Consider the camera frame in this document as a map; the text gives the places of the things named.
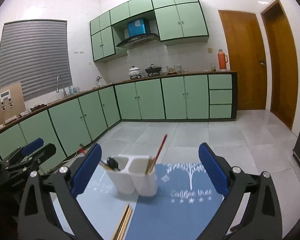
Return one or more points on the green lower kitchen cabinets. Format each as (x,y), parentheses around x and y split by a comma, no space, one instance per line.
(78,120)

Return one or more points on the orange thermos flask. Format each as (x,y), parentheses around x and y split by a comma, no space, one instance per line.
(222,60)

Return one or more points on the grey window blind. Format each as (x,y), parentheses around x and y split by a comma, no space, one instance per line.
(34,53)

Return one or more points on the black wok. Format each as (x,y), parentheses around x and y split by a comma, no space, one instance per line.
(153,70)

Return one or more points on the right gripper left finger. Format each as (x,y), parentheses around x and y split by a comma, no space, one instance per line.
(37,216)

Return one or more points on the black spoon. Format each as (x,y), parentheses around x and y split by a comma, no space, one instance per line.
(113,164)

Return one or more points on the wooden chopstick red tip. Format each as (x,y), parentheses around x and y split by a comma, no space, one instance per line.
(121,222)

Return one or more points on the green upper wall cabinets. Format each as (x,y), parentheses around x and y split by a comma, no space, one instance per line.
(174,21)

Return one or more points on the dark blue table mat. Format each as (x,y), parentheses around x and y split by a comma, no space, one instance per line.
(185,202)

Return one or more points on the cardboard board with device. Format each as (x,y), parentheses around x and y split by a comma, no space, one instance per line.
(11,102)

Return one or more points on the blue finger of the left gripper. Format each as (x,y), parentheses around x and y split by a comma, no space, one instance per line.
(32,147)

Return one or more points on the white cooking pot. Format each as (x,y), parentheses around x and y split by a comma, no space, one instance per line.
(134,72)

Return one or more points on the white two-compartment utensil holder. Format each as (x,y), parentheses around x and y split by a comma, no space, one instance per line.
(132,178)

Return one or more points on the black range hood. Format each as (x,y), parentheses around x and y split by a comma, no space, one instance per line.
(138,40)

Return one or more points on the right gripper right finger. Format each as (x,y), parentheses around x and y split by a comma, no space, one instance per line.
(250,208)

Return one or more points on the brown wooden door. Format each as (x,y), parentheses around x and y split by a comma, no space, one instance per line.
(284,63)
(247,57)

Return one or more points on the blue box on hood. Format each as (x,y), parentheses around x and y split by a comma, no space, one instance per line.
(138,27)

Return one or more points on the wooden chopstick red pattern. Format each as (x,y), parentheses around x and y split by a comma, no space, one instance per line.
(158,153)

